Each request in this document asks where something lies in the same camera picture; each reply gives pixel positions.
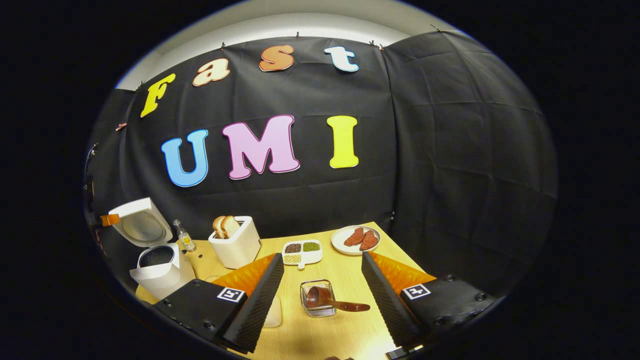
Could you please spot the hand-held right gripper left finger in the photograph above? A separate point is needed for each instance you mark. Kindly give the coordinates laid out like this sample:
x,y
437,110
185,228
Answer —
x,y
265,290

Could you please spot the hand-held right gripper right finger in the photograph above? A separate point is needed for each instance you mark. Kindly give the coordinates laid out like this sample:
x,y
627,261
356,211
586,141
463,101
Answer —
x,y
380,295

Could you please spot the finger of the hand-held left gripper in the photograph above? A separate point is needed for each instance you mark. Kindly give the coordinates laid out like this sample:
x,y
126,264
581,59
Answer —
x,y
110,219

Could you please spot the clear box of white rice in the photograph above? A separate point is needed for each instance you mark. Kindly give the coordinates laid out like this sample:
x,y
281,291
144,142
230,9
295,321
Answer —
x,y
274,312

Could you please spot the brown wooden spoon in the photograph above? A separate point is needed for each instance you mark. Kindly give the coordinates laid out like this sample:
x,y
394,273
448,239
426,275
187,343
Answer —
x,y
317,296

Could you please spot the white rice cooker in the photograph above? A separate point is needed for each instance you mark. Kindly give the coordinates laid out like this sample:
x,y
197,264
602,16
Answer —
x,y
165,282

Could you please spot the white toaster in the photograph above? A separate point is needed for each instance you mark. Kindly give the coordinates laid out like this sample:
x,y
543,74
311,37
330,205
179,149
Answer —
x,y
240,250

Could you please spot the red meat piece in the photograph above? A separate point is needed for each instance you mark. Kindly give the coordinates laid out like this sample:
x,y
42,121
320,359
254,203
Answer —
x,y
354,236
369,241

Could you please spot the white divided dish of beans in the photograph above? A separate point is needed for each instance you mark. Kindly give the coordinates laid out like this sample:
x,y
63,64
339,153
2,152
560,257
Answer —
x,y
313,258

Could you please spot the white round plate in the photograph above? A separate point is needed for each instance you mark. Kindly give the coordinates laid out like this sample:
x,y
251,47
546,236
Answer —
x,y
341,243

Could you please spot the bread slice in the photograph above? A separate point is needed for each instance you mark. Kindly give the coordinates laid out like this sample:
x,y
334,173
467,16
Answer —
x,y
230,226
218,226

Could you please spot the small glass bottle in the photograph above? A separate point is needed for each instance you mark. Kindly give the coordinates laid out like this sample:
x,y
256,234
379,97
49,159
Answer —
x,y
186,241

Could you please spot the red cloth clip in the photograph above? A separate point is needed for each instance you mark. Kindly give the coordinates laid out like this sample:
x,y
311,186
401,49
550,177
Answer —
x,y
120,126

